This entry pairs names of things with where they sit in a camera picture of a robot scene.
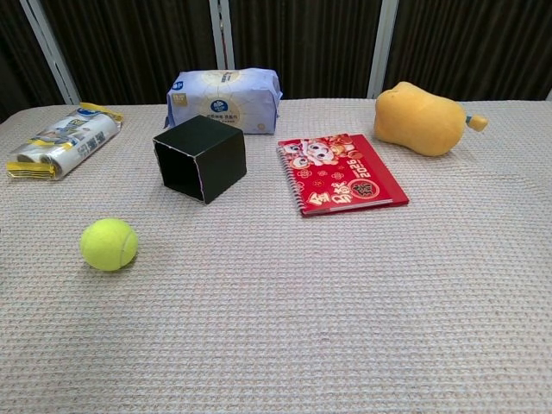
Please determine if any yellow tennis ball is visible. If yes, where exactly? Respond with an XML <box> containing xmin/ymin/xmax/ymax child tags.
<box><xmin>79</xmin><ymin>217</ymin><xmax>140</xmax><ymax>273</ymax></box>

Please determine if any black open cardboard box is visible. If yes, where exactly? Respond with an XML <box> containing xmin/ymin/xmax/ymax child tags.
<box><xmin>152</xmin><ymin>114</ymin><xmax>248</xmax><ymax>206</ymax></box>

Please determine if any red spiral 2026 notebook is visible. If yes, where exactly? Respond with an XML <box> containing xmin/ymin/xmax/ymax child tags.
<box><xmin>276</xmin><ymin>133</ymin><xmax>411</xmax><ymax>218</ymax></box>

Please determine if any beige woven tablecloth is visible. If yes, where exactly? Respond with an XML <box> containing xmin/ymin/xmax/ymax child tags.
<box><xmin>0</xmin><ymin>98</ymin><xmax>552</xmax><ymax>414</ymax></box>

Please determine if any blue tissue paper pack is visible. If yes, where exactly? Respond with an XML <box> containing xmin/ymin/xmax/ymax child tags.
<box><xmin>163</xmin><ymin>66</ymin><xmax>284</xmax><ymax>136</ymax></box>

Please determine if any yellow plush toy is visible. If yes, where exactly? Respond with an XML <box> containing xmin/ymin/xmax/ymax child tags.
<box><xmin>373</xmin><ymin>80</ymin><xmax>490</xmax><ymax>158</ymax></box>

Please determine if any black corrugated partition panel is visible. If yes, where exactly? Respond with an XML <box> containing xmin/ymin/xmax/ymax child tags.
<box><xmin>382</xmin><ymin>0</ymin><xmax>552</xmax><ymax>104</ymax></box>
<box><xmin>0</xmin><ymin>0</ymin><xmax>66</xmax><ymax>124</ymax></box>
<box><xmin>228</xmin><ymin>0</ymin><xmax>384</xmax><ymax>101</ymax></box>
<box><xmin>39</xmin><ymin>0</ymin><xmax>222</xmax><ymax>107</ymax></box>

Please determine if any white yellow trash bag pack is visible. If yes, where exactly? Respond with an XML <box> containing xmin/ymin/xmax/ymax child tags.
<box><xmin>5</xmin><ymin>102</ymin><xmax>125</xmax><ymax>182</ymax></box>

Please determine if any grey metal partition post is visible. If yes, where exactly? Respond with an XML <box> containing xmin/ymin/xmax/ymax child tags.
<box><xmin>20</xmin><ymin>0</ymin><xmax>82</xmax><ymax>105</ymax></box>
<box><xmin>210</xmin><ymin>0</ymin><xmax>237</xmax><ymax>72</ymax></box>
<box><xmin>367</xmin><ymin>0</ymin><xmax>398</xmax><ymax>101</ymax></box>

